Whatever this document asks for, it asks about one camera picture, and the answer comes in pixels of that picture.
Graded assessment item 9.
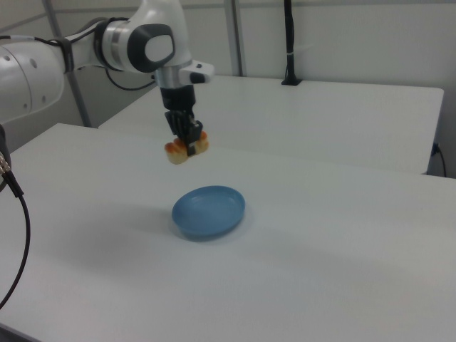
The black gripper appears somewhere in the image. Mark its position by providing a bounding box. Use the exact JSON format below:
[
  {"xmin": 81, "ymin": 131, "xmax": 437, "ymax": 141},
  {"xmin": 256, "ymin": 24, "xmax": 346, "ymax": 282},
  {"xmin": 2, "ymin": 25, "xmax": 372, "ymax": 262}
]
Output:
[{"xmin": 158, "ymin": 84, "xmax": 204, "ymax": 158}]

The black cable with metal connectors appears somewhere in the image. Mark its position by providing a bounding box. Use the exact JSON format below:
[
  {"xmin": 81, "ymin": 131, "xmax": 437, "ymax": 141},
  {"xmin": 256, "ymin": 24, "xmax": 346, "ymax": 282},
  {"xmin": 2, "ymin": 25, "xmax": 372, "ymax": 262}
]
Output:
[{"xmin": 0, "ymin": 123, "xmax": 33, "ymax": 311}]

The orange glazed toy bread loaf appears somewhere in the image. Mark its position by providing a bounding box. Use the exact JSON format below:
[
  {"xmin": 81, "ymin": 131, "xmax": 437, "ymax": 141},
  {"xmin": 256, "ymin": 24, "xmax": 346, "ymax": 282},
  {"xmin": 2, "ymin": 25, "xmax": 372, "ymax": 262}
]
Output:
[{"xmin": 164, "ymin": 130, "xmax": 210, "ymax": 167}]

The black cable with blue plug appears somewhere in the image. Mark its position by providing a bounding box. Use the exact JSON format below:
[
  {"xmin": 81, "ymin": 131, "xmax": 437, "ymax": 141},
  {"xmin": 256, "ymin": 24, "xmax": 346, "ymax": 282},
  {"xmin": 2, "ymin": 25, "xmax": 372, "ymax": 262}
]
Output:
[{"xmin": 430, "ymin": 141, "xmax": 448, "ymax": 178}]

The black camera stand pole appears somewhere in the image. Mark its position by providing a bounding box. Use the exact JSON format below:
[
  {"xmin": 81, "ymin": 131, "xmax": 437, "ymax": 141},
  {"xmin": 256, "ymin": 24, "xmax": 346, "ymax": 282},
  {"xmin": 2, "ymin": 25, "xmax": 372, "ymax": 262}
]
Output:
[{"xmin": 281, "ymin": 0, "xmax": 304, "ymax": 87}]

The black cable along robot arm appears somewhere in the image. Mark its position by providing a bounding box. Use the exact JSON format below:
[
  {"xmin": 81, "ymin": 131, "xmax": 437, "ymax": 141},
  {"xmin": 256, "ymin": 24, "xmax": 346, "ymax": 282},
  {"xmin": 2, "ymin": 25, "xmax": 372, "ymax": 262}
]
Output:
[{"xmin": 0, "ymin": 17, "xmax": 157, "ymax": 91}]

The blue round plastic plate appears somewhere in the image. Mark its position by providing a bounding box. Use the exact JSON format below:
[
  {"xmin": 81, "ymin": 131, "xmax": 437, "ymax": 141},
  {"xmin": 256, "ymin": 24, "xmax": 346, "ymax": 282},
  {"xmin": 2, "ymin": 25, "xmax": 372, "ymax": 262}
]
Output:
[{"xmin": 171, "ymin": 185, "xmax": 247, "ymax": 244}]

